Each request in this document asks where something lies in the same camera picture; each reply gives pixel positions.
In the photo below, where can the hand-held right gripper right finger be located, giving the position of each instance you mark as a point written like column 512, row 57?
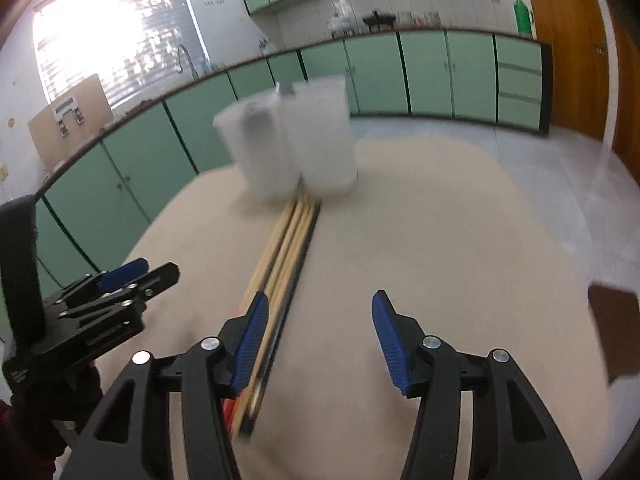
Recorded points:
column 387, row 340

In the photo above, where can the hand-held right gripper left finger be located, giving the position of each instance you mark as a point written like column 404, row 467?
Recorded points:
column 252, row 340

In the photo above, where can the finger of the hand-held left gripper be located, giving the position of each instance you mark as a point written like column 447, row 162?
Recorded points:
column 125, row 271
column 155, row 280

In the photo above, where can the brown wooden chopstick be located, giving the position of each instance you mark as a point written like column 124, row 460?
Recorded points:
column 287, row 280

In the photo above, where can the black chopstick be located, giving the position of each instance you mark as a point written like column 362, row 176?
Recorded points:
column 300, row 270

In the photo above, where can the white double utensil holder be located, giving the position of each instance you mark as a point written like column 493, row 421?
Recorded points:
column 300, row 135

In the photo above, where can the cardboard box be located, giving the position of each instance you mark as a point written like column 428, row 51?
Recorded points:
column 65, row 125

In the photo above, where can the metal faucet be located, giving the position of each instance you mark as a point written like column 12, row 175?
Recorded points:
column 186, row 60

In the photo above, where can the brown board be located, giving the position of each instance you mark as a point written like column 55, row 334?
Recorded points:
column 617, row 330

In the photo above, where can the window with blinds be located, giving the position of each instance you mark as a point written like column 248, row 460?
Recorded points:
column 115, row 30

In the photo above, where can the green base cabinets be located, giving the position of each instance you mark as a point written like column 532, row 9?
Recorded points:
column 425, row 75

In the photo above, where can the white countertop appliance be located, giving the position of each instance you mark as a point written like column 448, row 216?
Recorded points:
column 341, row 25

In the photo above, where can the black wok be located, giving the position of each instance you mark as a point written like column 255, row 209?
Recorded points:
column 378, row 19

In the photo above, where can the green thermos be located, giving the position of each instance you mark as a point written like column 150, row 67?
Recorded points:
column 523, row 17

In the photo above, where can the wooden door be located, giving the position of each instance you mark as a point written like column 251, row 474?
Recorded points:
column 565, row 35

